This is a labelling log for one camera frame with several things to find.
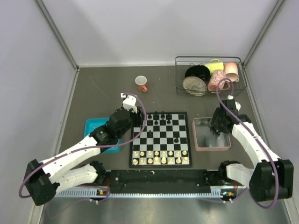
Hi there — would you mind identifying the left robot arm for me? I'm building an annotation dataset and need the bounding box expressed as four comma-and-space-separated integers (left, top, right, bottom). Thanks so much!
19, 106, 148, 206

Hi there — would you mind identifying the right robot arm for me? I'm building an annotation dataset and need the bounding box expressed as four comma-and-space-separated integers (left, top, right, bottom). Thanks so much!
209, 99, 294, 202

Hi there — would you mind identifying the chess board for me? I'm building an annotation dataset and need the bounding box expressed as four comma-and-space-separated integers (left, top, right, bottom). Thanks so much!
129, 112, 192, 168

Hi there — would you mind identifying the pink metal tray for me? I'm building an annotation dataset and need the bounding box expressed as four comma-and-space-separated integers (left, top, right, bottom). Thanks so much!
192, 118, 231, 151

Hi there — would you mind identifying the blue plastic tray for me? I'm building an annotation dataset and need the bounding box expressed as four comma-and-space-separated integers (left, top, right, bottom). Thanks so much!
84, 118, 120, 154

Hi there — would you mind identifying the patterned plate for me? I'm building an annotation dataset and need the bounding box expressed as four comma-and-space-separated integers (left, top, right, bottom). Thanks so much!
183, 77, 207, 94

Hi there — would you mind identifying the orange mug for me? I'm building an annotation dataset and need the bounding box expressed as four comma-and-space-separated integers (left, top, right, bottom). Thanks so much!
135, 76, 148, 92

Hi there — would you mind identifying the pink floral mug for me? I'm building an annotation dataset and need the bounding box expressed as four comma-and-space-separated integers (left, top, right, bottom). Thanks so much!
207, 70, 230, 93

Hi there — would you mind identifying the pink marbled cup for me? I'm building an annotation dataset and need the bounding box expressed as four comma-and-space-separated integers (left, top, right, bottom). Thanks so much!
224, 62, 239, 82

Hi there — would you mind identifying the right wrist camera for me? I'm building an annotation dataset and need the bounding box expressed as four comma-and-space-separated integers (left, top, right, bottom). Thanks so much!
227, 95, 241, 111

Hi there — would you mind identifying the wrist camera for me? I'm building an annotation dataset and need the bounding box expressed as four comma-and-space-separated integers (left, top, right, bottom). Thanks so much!
121, 93, 137, 113
227, 95, 241, 111

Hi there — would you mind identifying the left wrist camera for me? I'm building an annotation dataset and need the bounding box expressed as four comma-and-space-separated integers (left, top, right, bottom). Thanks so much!
121, 93, 137, 113

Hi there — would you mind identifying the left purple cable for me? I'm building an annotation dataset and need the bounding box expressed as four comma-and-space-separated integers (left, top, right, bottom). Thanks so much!
18, 92, 147, 203

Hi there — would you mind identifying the wire dish rack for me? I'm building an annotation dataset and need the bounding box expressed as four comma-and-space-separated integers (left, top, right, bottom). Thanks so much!
175, 56, 247, 96

